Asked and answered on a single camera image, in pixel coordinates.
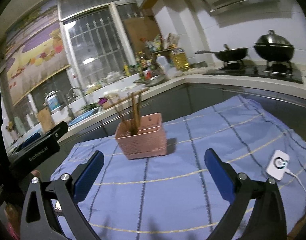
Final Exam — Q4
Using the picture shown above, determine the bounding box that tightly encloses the steel kitchen faucet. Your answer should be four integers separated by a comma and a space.
45, 90, 75, 120

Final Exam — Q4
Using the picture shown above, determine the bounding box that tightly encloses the blue plastic basin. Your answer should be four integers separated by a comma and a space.
68, 108, 98, 127

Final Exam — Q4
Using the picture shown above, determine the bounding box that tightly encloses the small upright cutting board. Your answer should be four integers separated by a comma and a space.
37, 107, 55, 133

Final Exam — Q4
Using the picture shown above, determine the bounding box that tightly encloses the fruit pattern roller blind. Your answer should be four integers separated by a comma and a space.
2, 0, 69, 105

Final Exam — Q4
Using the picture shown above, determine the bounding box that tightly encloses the yellow bottle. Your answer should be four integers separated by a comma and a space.
123, 63, 131, 76

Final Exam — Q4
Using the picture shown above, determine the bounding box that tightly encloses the pink plastic utensil basket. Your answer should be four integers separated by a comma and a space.
114, 113, 167, 160

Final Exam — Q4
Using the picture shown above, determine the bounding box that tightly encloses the blue checked tablecloth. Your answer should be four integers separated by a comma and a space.
51, 95, 306, 239

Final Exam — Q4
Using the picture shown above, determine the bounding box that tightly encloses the soy sauce bottle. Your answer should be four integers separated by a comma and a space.
138, 51, 148, 72

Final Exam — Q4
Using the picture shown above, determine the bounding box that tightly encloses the steel mixing bowl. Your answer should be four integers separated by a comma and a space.
133, 74, 167, 87

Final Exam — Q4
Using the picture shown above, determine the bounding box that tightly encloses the white plastic jug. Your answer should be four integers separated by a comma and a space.
156, 54, 171, 74

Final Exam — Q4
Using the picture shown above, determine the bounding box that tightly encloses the large cooking oil bottle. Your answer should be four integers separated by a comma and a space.
170, 45, 190, 72

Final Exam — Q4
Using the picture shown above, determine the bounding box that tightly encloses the black gas stove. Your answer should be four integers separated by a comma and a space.
203, 62, 303, 84

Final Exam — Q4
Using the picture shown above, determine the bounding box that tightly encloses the lidded black wok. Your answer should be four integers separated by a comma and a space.
253, 29, 295, 62

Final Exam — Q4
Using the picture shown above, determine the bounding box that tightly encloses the black wok with handle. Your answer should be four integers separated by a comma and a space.
195, 44, 248, 63

